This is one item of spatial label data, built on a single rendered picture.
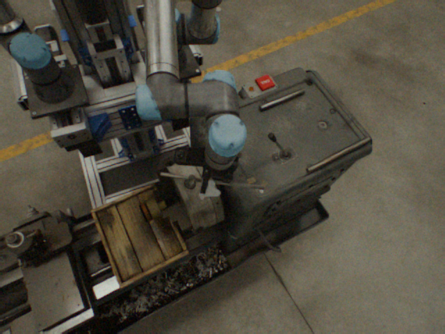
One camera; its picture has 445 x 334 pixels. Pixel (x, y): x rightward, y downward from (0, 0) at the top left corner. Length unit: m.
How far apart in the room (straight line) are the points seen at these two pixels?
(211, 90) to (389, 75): 2.98
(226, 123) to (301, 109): 0.67
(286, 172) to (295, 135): 0.16
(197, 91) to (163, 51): 0.13
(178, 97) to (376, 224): 2.20
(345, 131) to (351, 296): 1.45
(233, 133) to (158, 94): 0.18
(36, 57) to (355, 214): 2.24
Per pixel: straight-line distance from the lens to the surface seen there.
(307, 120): 1.23
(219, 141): 0.60
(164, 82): 0.68
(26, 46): 1.33
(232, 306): 2.22
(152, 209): 1.16
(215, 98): 0.66
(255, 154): 1.10
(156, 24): 0.79
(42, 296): 1.37
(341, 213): 2.55
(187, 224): 1.14
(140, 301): 1.65
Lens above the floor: 2.21
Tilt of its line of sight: 65 degrees down
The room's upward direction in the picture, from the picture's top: 9 degrees clockwise
